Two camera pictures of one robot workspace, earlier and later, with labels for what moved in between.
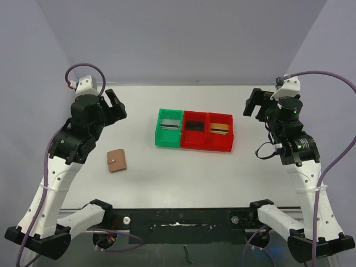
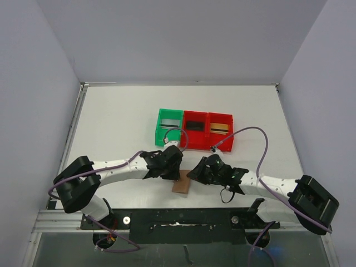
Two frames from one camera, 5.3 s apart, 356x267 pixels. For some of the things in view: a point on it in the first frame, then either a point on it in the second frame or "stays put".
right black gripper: [260, 104] -> [203, 172]
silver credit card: [170, 124] stays put
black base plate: [185, 226] stays put
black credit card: [196, 125] stays put
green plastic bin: [168, 128] stays put
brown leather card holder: [116, 160] -> [182, 186]
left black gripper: [110, 108] -> [172, 166]
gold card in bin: [219, 128] stays put
